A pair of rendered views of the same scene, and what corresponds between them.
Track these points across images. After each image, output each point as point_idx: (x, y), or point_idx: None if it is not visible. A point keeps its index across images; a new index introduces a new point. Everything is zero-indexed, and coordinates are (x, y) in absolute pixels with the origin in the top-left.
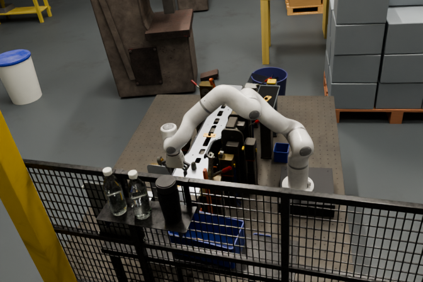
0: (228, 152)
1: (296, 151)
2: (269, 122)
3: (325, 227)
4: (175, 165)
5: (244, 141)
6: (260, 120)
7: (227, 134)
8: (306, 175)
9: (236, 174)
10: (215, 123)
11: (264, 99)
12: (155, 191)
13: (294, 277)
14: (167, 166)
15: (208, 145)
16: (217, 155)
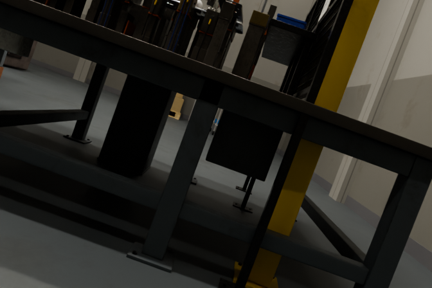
0: (178, 0)
1: (200, 8)
2: None
3: None
4: None
5: (139, 2)
6: None
7: None
8: None
9: (169, 28)
10: None
11: None
12: None
13: None
14: None
15: None
16: (117, 17)
